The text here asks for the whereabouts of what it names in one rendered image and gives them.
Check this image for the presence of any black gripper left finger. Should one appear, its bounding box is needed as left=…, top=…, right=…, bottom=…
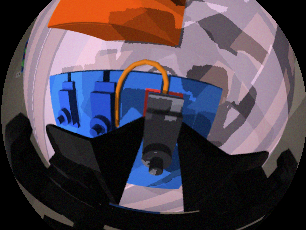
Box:
left=45, top=118, right=145, bottom=205

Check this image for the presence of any grey micro servo with orange cable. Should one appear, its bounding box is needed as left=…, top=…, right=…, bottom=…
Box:
left=114, top=59, right=185, bottom=176

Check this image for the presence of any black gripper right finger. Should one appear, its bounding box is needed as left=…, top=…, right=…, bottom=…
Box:
left=177, top=122, right=270, bottom=212

